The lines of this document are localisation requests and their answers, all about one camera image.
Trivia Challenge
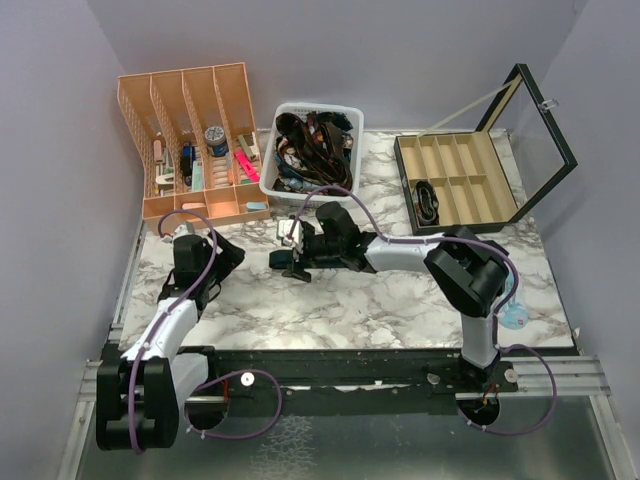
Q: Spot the rolled patterned tie in box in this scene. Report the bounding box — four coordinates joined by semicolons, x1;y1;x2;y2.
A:
412;180;439;227

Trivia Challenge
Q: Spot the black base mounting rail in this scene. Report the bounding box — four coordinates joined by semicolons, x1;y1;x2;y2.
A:
178;346;517;422

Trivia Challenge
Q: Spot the aluminium frame rail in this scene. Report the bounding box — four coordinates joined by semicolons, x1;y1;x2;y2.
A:
78;356;611;402

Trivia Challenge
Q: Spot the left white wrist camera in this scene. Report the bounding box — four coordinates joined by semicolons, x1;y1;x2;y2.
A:
166;221;195;242

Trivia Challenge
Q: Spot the dark green tie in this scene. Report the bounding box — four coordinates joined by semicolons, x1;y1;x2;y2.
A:
269;249;296;270

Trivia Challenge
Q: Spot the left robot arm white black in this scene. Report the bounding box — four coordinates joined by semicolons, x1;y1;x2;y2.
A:
96;232;245;452

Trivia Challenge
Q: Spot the black tie storage box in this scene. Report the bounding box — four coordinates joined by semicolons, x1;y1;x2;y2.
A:
394;63;578;235

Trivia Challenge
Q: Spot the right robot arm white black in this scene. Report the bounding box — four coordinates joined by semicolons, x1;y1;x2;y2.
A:
269;202;519;391

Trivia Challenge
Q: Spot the blue round tin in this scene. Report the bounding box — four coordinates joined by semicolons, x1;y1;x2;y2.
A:
204;125;228;157

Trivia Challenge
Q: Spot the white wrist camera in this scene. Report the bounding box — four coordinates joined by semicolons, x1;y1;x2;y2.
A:
276;219;303;252
166;221;195;242

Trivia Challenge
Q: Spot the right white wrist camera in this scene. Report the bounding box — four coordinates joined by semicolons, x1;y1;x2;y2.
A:
276;219;303;252

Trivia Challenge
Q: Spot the orange desk file organizer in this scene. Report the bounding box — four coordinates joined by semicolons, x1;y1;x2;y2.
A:
117;62;270;233

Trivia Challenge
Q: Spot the light blue eraser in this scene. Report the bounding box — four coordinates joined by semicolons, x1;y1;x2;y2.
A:
246;202;269;212

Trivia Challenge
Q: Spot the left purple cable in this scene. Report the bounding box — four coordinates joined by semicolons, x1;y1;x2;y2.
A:
127;209;283;455

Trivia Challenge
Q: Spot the white plastic basket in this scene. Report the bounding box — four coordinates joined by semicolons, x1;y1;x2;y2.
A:
259;102;364;206

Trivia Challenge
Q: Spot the pink highlighter marker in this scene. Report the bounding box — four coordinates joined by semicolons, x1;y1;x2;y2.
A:
235;150;260;183

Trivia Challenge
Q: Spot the light blue scissors package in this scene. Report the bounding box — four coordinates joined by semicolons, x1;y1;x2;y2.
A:
498;286;529;330

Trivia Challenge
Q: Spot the pile of patterned ties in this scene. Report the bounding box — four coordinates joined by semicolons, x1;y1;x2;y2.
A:
274;111;354;193

